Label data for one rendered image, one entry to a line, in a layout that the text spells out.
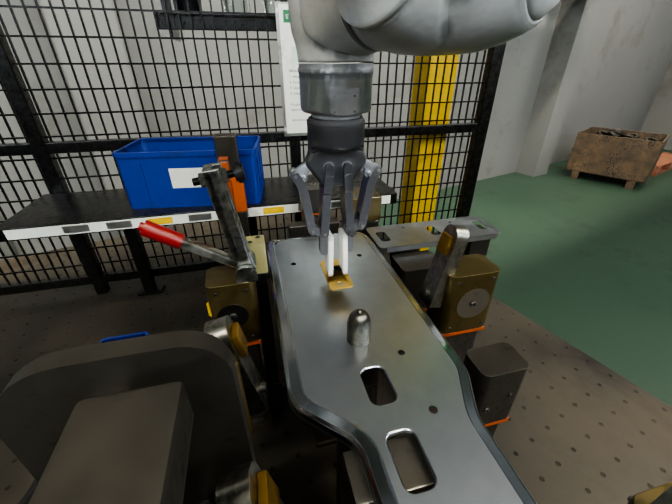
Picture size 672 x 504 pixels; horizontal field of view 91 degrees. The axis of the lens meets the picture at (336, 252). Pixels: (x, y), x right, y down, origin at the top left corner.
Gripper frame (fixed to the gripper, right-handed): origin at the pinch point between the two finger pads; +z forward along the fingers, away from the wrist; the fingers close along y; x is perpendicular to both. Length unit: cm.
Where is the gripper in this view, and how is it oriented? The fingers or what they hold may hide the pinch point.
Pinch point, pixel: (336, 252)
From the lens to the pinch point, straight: 52.6
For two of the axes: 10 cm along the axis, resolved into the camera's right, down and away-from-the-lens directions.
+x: -2.4, -4.9, 8.4
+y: 9.7, -1.2, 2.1
